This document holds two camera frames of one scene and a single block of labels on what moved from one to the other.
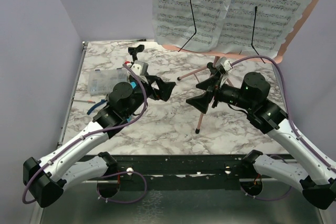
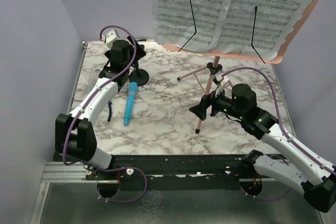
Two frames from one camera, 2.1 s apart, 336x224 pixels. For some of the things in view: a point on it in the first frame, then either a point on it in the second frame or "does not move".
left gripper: (165, 88) → (139, 53)
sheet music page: (189, 9) does not move
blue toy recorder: (134, 97) does not move
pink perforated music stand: (277, 59) does not move
